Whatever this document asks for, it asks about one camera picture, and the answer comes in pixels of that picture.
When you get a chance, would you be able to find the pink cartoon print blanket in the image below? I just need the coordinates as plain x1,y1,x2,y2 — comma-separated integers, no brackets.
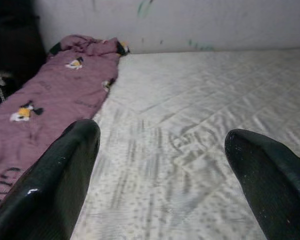
0,34,131,212

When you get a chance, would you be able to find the white quilted mattress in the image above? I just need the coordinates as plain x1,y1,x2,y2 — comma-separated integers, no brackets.
71,48,300,240

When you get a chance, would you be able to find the black bag with white print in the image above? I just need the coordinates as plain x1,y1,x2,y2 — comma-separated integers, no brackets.
0,12,48,113

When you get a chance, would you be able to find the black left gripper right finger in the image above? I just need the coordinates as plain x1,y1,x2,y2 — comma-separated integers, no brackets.
224,128,300,240

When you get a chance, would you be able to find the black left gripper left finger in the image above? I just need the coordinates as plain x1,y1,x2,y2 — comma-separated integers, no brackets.
0,119,102,240

